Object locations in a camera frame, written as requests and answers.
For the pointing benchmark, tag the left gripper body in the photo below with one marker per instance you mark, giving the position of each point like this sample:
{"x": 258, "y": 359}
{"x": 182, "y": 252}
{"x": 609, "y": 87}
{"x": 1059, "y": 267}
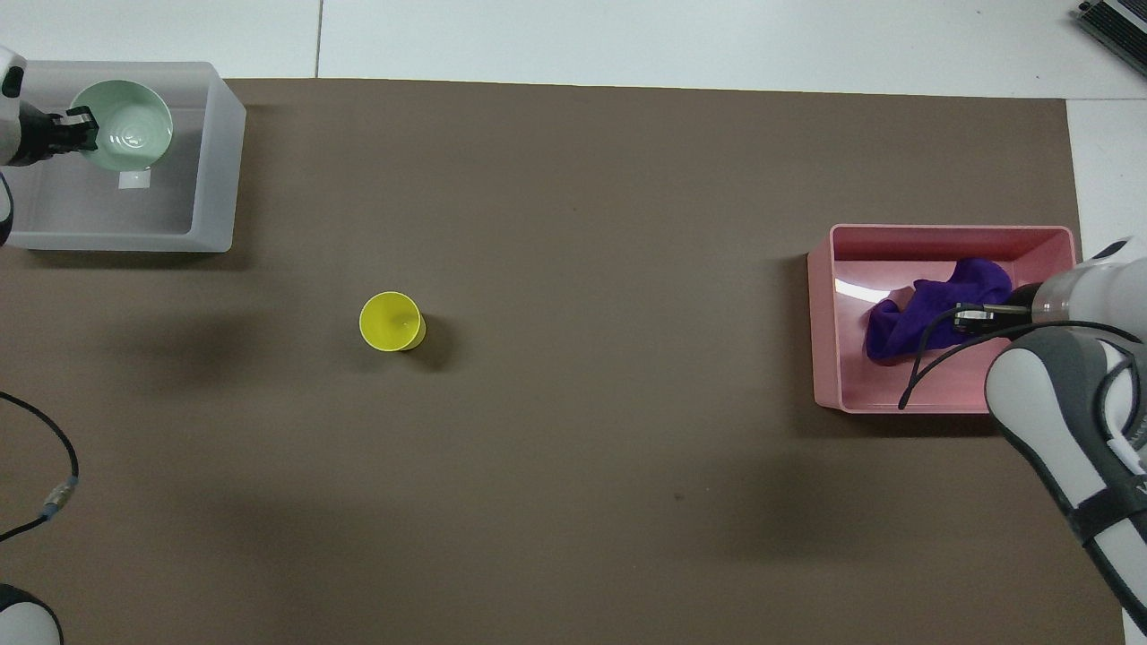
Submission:
{"x": 43, "y": 134}

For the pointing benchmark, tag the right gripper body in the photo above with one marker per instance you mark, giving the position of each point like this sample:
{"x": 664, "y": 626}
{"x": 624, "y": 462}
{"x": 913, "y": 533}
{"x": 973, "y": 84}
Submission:
{"x": 1023, "y": 300}

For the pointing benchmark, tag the pale green bowl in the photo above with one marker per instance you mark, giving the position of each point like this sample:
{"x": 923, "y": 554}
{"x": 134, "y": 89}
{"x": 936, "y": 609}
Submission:
{"x": 134, "y": 130}

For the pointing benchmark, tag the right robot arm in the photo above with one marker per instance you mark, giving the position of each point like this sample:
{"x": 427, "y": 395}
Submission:
{"x": 1030, "y": 394}

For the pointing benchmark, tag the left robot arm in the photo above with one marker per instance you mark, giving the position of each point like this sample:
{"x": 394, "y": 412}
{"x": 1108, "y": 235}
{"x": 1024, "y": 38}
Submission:
{"x": 8, "y": 116}

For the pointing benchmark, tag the purple cloth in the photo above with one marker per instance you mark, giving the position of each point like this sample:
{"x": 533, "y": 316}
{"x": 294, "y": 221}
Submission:
{"x": 905, "y": 322}

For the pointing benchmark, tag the pink plastic bin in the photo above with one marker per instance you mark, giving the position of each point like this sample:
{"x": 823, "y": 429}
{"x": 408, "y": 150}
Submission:
{"x": 941, "y": 390}

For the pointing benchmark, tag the translucent grey plastic bin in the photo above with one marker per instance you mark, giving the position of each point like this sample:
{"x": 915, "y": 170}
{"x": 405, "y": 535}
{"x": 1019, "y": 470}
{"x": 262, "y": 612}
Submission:
{"x": 211, "y": 179}

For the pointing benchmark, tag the grey ribbed device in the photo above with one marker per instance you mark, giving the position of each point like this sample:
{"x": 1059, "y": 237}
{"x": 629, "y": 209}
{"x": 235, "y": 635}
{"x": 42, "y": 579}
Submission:
{"x": 1116, "y": 27}

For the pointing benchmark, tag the yellow plastic cup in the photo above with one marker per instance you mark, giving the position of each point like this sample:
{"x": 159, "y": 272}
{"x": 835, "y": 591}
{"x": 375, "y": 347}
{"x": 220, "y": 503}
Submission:
{"x": 388, "y": 321}

